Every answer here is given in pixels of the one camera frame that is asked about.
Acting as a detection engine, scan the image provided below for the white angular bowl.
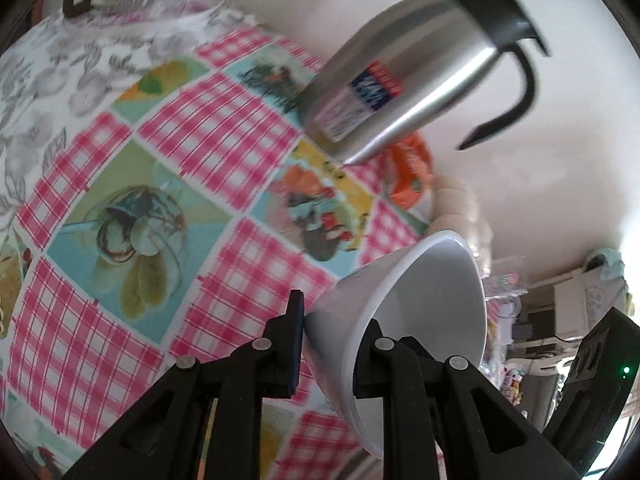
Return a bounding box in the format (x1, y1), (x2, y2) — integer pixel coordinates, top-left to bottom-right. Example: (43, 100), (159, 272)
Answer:
(303, 231), (487, 457)

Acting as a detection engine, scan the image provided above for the colourful candy tube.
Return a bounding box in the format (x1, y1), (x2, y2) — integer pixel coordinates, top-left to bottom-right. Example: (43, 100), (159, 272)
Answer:
(500, 368), (524, 406)

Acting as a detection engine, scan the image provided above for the orange snack packet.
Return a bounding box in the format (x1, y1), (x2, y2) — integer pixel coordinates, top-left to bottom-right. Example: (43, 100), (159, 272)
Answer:
(385, 132), (434, 211)

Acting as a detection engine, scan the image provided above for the clear glass mug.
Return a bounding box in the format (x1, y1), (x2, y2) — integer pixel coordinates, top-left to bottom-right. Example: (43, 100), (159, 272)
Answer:
(483, 256), (529, 318)

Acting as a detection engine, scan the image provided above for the checked picture tablecloth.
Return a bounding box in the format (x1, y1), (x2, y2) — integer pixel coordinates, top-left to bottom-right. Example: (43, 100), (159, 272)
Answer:
(1, 4), (427, 479)

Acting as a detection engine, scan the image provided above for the stainless steel thermos jug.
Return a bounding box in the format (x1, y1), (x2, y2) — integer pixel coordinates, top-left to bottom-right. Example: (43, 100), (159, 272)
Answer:
(296, 0), (550, 166)

